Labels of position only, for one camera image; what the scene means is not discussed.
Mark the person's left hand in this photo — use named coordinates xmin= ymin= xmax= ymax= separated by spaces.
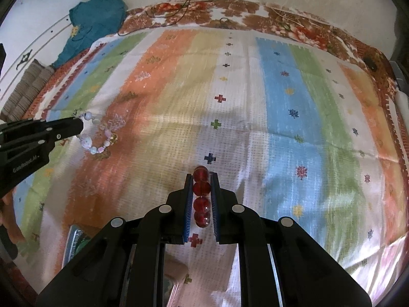
xmin=0 ymin=188 xmax=25 ymax=247

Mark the rectangular metal tin box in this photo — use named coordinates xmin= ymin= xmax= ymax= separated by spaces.
xmin=62 ymin=225 xmax=190 ymax=299

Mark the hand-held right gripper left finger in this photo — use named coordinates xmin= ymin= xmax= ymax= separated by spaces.
xmin=37 ymin=172 xmax=194 ymax=307

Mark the white pillow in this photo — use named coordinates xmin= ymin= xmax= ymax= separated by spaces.
xmin=394 ymin=90 xmax=409 ymax=126

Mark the striped pastel cloth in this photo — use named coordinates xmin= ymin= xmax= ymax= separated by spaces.
xmin=13 ymin=27 xmax=409 ymax=307

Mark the grey box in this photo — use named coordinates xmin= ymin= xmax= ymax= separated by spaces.
xmin=390 ymin=61 xmax=409 ymax=91

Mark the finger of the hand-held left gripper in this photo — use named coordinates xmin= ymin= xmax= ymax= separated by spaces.
xmin=43 ymin=117 xmax=85 ymax=142

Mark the pale white bead bracelet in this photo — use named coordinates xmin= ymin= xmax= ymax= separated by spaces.
xmin=78 ymin=111 xmax=120 ymax=156

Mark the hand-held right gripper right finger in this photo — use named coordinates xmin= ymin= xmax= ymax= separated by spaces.
xmin=210 ymin=172 xmax=373 ymax=307

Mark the red bead bracelet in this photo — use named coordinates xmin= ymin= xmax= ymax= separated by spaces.
xmin=192 ymin=165 xmax=212 ymax=229

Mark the teal garment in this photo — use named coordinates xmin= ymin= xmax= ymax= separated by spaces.
xmin=53 ymin=0 xmax=129 ymax=70

